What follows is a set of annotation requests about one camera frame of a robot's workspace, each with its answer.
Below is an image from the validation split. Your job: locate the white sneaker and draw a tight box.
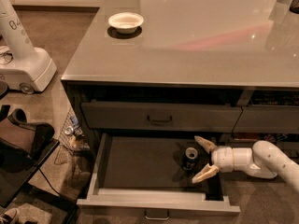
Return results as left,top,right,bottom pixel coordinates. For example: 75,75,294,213
0,208,20,224

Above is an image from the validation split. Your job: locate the dark grey cabinet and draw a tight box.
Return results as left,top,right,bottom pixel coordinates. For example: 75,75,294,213
62,0,299,224

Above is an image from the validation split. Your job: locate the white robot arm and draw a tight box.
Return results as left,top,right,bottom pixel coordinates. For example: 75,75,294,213
192,136,299,192

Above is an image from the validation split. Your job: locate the wire basket with items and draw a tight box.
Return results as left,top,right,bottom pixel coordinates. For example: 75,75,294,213
54,108,90,165

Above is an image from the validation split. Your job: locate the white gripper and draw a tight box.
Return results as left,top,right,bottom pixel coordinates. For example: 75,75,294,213
192,135,253,184

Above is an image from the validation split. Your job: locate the white paper bowl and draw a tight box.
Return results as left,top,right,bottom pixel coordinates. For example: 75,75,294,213
108,12,144,34

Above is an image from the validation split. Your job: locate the right grey top drawer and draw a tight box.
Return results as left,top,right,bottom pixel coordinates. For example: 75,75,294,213
234,106,299,133

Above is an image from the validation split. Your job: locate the open grey middle drawer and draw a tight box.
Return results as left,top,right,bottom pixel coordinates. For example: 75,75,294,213
78,133,240,220

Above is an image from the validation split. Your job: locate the black cable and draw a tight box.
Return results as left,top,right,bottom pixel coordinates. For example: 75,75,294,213
36,166,78,201

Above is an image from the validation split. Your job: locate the black chair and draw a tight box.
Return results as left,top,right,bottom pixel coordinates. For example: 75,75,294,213
0,105,78,224

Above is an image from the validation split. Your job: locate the blue pepsi can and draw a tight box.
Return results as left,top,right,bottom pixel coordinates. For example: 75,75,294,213
182,147,198,171

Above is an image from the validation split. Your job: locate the closed grey top drawer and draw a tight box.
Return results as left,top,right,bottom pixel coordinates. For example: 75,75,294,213
81,101,242,133

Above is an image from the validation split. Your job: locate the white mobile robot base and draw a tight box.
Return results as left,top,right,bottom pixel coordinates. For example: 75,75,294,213
0,0,57,94

